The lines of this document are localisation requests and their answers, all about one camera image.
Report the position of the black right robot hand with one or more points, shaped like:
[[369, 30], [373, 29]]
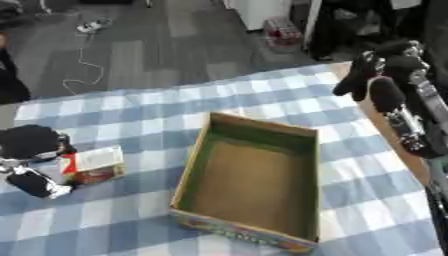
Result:
[[385, 93]]

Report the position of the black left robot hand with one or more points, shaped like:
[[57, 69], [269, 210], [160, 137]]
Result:
[[26, 141]]

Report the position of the small white and red carton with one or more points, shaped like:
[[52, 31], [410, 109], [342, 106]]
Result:
[[96, 163]]

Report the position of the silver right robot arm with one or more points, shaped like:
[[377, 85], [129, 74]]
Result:
[[417, 128]]

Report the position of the open cardboard box green inside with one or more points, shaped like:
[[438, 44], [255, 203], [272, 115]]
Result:
[[251, 186]]

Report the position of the person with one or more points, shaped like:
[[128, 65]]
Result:
[[11, 80]]

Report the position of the pack of red cans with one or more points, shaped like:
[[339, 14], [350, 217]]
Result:
[[282, 32]]

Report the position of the white power strip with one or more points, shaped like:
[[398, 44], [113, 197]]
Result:
[[93, 25]]

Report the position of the white cabinet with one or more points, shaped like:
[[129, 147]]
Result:
[[256, 12]]

